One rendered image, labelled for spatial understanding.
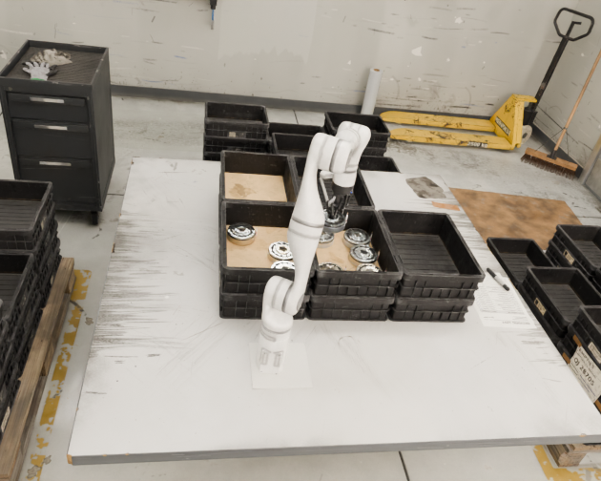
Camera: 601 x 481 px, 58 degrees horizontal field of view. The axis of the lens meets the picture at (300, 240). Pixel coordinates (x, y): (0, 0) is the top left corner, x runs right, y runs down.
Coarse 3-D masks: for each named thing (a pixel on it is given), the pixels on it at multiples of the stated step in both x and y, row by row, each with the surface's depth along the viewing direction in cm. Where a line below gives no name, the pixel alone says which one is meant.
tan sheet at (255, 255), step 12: (264, 228) 209; (276, 228) 210; (228, 240) 200; (264, 240) 203; (276, 240) 204; (228, 252) 194; (240, 252) 195; (252, 252) 196; (264, 252) 197; (228, 264) 189; (240, 264) 190; (252, 264) 190; (264, 264) 191
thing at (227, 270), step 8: (224, 200) 202; (232, 200) 203; (224, 208) 198; (224, 216) 197; (224, 224) 190; (224, 232) 189; (224, 240) 183; (224, 248) 180; (224, 256) 176; (224, 264) 173; (312, 264) 179; (224, 272) 172; (232, 272) 172; (240, 272) 172; (248, 272) 173; (256, 272) 173; (264, 272) 174; (272, 272) 174; (280, 272) 175; (288, 272) 175; (312, 272) 176
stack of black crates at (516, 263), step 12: (492, 240) 315; (504, 240) 316; (516, 240) 317; (528, 240) 319; (492, 252) 309; (504, 252) 321; (516, 252) 323; (528, 252) 321; (540, 252) 311; (504, 264) 295; (516, 264) 314; (528, 264) 316; (540, 264) 310; (552, 264) 300; (516, 276) 305; (516, 288) 287
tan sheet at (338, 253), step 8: (336, 240) 209; (320, 248) 204; (328, 248) 205; (336, 248) 205; (344, 248) 206; (320, 256) 200; (328, 256) 201; (336, 256) 202; (344, 256) 202; (344, 264) 198; (352, 264) 199; (376, 264) 201
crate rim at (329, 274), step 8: (352, 208) 211; (360, 208) 212; (368, 208) 213; (376, 216) 209; (384, 232) 201; (392, 248) 193; (392, 256) 190; (320, 272) 177; (328, 272) 177; (336, 272) 178; (344, 272) 178; (352, 272) 179; (360, 272) 179; (368, 272) 180; (376, 272) 181; (384, 272) 181; (392, 272) 182; (400, 272) 183; (392, 280) 182
